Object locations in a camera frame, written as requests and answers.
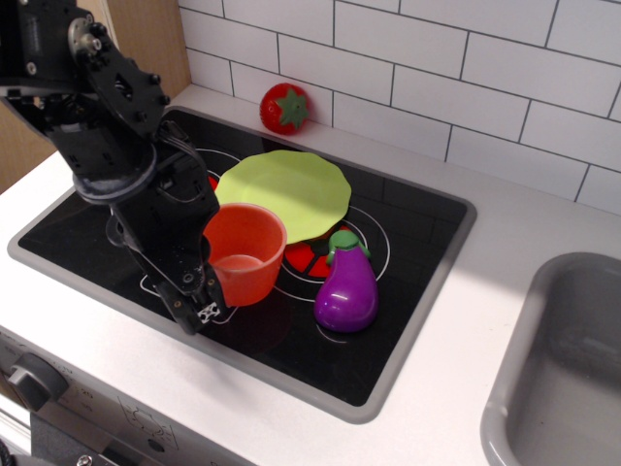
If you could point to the purple toy eggplant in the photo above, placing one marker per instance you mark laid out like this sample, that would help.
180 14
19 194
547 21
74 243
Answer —
347 302

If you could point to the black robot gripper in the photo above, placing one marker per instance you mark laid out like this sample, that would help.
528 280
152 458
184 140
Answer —
161 213

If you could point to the grey sink basin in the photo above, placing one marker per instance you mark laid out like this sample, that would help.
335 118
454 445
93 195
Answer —
556 397

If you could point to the yellow-green plastic plate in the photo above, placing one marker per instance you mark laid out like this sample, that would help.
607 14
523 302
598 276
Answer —
309 194

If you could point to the grey toy oven front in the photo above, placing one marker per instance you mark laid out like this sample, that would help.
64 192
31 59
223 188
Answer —
113 424

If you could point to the red toy tomato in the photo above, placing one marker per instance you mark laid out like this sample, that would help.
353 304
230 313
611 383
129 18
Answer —
284 108

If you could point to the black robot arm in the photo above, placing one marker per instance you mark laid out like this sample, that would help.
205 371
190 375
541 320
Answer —
63 76

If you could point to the grey oven knob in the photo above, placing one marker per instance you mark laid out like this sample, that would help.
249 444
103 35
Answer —
36 382

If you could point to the black toy stovetop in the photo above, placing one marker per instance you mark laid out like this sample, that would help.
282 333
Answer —
413 234

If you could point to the orange plastic cup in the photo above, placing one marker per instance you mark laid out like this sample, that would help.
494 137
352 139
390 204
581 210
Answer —
247 245

